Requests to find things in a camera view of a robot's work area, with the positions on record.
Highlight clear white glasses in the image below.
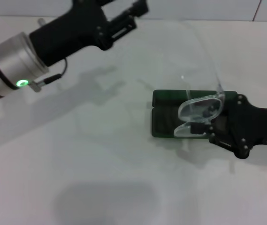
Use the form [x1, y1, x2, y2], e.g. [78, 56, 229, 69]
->
[172, 20, 226, 139]

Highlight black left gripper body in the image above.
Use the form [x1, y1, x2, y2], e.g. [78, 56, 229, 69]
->
[28, 0, 115, 68]

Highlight green glasses case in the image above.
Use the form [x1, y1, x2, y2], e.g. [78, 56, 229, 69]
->
[151, 89, 240, 140]

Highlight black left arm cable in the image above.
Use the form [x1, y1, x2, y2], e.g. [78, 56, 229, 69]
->
[31, 57, 69, 92]

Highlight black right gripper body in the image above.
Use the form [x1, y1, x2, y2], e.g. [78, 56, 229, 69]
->
[226, 93, 267, 160]

